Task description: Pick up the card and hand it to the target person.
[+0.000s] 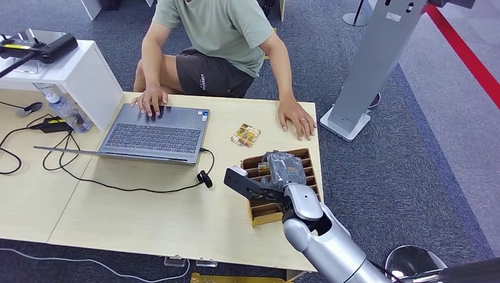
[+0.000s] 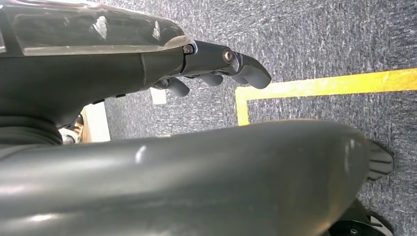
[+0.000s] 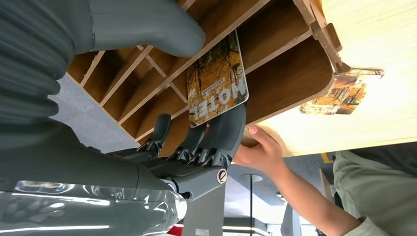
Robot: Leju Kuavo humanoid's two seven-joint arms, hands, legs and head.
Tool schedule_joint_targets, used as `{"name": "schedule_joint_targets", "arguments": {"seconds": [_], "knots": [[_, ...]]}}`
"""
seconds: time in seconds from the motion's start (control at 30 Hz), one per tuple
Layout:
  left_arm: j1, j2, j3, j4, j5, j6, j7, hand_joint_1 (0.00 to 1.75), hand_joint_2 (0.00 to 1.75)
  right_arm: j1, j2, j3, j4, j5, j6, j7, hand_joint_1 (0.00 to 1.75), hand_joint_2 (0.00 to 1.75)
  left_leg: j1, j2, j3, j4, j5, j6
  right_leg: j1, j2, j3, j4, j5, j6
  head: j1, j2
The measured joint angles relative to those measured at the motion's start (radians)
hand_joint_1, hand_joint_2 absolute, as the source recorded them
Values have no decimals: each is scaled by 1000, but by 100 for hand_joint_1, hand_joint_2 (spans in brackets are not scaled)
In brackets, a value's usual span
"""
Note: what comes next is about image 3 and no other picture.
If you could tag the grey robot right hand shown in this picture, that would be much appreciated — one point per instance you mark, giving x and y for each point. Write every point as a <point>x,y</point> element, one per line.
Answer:
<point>81,169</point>

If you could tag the yellow printed card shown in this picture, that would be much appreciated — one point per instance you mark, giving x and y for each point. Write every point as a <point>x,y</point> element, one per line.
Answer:
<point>342,92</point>

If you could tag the person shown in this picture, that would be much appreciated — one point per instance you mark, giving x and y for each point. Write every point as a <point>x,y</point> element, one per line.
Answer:
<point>378,189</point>

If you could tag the stanchion with grey round base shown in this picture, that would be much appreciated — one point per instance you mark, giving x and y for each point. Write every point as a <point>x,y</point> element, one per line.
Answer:
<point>251,178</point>

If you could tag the grey panel stand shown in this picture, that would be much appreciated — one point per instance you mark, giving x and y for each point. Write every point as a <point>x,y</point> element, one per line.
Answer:
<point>290,221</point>

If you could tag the grey kiosk stand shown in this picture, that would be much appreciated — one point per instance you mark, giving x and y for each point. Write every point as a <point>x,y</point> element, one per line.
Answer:
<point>203,215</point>

